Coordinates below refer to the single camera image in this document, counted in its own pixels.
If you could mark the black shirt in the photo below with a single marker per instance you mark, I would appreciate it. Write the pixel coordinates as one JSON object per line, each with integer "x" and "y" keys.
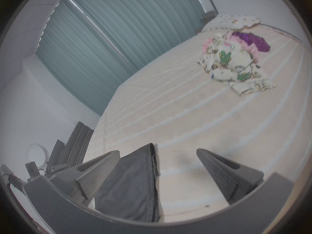
{"x": 131, "y": 184}

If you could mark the bed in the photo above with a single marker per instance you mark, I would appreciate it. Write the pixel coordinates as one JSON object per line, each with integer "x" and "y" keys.
{"x": 182, "y": 111}

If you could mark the pink garment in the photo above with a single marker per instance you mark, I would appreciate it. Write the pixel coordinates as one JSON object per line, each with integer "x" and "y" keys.
{"x": 252, "y": 50}

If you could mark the white printed pyjama top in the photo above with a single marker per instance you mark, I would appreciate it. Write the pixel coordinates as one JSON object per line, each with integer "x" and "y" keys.
{"x": 234, "y": 67}

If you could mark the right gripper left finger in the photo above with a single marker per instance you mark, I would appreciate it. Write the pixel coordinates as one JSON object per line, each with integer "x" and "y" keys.
{"x": 97, "y": 179}

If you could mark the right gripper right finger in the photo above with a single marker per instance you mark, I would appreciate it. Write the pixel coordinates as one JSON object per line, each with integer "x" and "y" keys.
{"x": 219, "y": 177}

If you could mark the dark grey dressing table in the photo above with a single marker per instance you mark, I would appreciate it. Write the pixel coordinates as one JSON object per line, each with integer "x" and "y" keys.
{"x": 57, "y": 153}

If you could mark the blue-green curtain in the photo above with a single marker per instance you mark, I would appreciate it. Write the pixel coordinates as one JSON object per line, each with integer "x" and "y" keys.
{"x": 146, "y": 21}
{"x": 80, "y": 69}

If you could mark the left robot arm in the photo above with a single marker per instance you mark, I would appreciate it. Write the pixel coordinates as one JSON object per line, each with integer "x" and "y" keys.
{"x": 31, "y": 170}

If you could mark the grey bedside table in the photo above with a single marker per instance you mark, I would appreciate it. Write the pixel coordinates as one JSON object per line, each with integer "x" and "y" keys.
{"x": 207, "y": 18}

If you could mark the dark grey chest of drawers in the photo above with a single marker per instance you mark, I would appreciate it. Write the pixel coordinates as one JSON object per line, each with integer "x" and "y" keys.
{"x": 80, "y": 142}

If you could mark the purple garment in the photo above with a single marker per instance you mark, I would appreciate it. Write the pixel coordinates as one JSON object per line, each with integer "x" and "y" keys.
{"x": 256, "y": 41}

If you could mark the white printed pillow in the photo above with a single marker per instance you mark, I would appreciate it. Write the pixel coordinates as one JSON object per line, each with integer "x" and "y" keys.
{"x": 229, "y": 22}

